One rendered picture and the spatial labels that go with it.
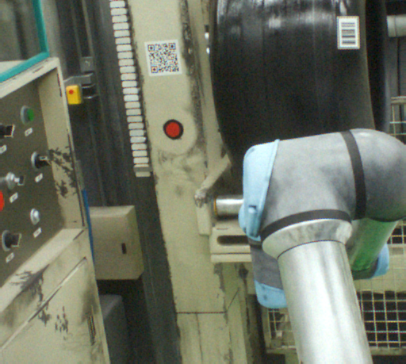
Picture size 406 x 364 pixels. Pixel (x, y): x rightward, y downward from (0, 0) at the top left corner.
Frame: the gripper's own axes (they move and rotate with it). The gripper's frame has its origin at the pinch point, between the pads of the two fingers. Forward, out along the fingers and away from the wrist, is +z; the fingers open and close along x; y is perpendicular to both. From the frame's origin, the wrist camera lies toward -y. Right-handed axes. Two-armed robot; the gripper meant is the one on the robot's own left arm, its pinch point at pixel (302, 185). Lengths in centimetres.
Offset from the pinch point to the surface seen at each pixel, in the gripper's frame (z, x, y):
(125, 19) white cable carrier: 22, 40, 33
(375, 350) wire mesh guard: 73, -1, -60
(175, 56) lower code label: 22.0, 29.7, 24.6
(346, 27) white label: 4.4, -9.9, 28.8
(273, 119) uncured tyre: 3.5, 5.2, 12.5
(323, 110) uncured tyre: 3.1, -4.6, 13.7
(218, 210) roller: 18.3, 22.3, -8.5
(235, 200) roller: 18.8, 18.6, -6.4
